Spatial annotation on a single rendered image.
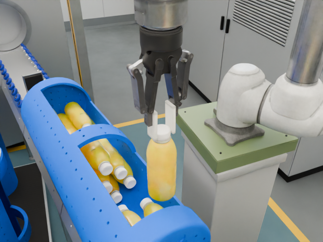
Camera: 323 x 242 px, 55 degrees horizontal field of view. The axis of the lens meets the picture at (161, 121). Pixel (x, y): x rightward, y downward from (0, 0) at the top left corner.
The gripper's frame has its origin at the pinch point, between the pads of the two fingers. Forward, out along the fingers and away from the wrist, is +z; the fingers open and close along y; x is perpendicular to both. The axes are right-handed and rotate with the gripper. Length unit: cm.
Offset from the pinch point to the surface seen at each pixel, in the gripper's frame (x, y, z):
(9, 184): -139, 35, 121
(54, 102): -76, 6, 32
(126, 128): -182, -76, 144
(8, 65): -173, 11, 51
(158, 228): 8.5, 6.2, 21.3
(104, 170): -23.1, 5.9, 29.7
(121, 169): -23.9, 0.0, 33.0
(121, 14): -480, -223, 127
